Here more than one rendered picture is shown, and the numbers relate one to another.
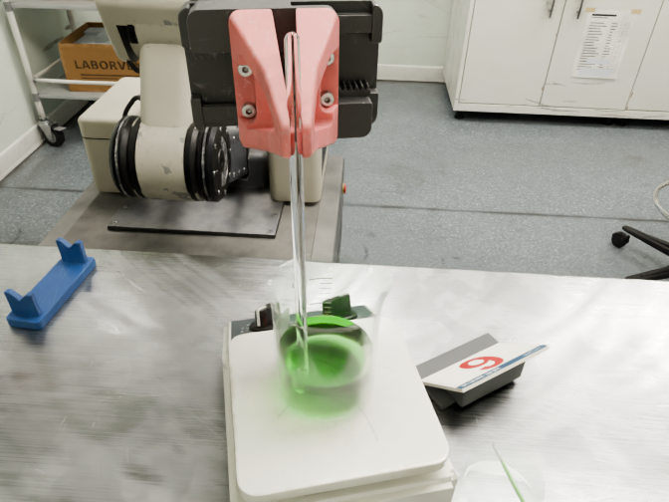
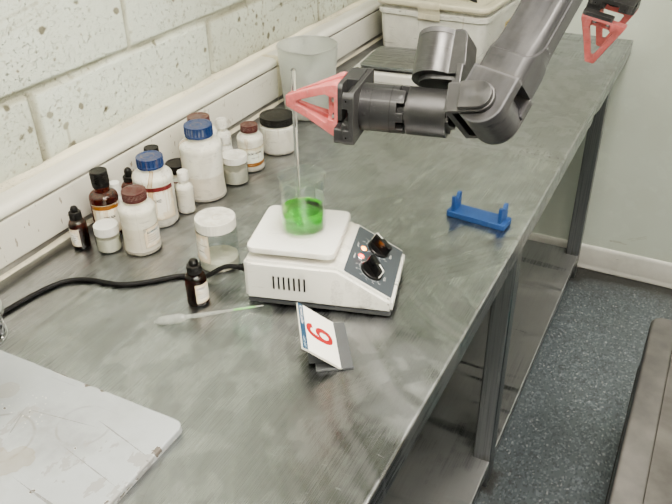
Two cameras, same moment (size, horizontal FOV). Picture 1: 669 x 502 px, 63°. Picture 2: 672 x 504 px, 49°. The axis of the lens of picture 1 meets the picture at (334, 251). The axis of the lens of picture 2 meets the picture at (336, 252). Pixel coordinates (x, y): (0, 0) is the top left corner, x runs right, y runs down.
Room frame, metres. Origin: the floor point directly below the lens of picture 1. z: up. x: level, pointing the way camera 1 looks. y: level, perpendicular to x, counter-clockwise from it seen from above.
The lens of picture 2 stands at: (0.63, -0.76, 1.34)
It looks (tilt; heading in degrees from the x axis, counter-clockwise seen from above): 32 degrees down; 115
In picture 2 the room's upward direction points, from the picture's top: 1 degrees counter-clockwise
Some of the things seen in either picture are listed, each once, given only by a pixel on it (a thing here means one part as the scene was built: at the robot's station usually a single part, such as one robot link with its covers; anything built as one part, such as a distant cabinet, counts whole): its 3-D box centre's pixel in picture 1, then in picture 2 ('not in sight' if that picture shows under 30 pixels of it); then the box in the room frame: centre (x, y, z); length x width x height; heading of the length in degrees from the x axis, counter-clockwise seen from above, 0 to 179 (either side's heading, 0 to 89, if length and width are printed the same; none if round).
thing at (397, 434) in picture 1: (329, 395); (300, 231); (0.22, 0.00, 0.83); 0.12 x 0.12 x 0.01; 12
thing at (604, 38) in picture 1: (603, 44); not in sight; (2.56, -1.19, 0.40); 0.24 x 0.01 x 0.30; 87
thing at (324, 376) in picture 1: (331, 341); (302, 204); (0.22, 0.00, 0.88); 0.07 x 0.06 x 0.08; 108
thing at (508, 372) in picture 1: (476, 360); (324, 334); (0.31, -0.12, 0.77); 0.09 x 0.06 x 0.04; 121
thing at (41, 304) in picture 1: (50, 279); (479, 209); (0.40, 0.27, 0.77); 0.10 x 0.03 x 0.04; 171
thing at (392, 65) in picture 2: not in sight; (412, 68); (0.07, 0.89, 0.77); 0.26 x 0.19 x 0.05; 3
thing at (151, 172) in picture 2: not in sight; (154, 188); (-0.08, 0.07, 0.81); 0.06 x 0.06 x 0.11
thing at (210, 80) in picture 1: (282, 53); (378, 107); (0.32, 0.03, 1.01); 0.10 x 0.07 x 0.07; 98
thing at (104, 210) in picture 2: not in sight; (104, 202); (-0.12, 0.01, 0.80); 0.04 x 0.04 x 0.11
